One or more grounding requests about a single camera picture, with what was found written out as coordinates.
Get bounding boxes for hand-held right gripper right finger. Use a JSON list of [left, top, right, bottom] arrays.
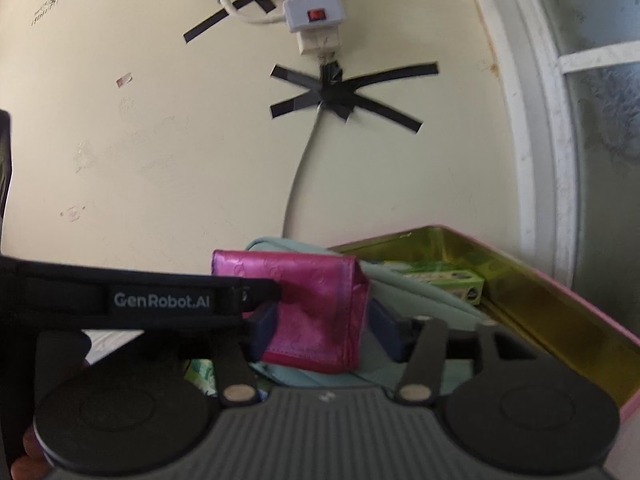
[[369, 302, 556, 406]]

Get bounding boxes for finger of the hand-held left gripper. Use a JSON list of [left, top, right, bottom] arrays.
[[234, 278, 282, 330]]

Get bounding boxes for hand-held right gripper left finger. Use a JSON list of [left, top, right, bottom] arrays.
[[35, 305, 279, 408]]

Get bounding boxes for mint green fabric pouch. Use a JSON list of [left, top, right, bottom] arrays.
[[244, 236, 493, 391]]

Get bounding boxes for shiny pink wallet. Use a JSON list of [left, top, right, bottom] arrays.
[[210, 249, 371, 376]]

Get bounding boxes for green wipes packet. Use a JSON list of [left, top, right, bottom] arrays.
[[182, 359, 218, 397]]

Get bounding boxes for green medicine box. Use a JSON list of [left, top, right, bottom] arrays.
[[385, 260, 486, 306]]

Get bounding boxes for pink biscuit tin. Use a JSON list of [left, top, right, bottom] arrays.
[[327, 224, 640, 411]]

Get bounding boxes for person's left hand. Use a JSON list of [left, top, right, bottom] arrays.
[[10, 430, 57, 480]]

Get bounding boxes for black tape cross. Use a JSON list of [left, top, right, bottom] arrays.
[[269, 61, 440, 135]]

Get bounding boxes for white framed frosted window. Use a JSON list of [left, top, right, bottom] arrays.
[[460, 0, 640, 346]]

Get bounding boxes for black tape strips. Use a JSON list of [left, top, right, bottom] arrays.
[[183, 0, 288, 45]]

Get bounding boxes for white power strip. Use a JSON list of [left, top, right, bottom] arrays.
[[282, 0, 346, 57]]

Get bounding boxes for white wall cable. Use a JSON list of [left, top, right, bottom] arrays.
[[282, 105, 323, 251]]

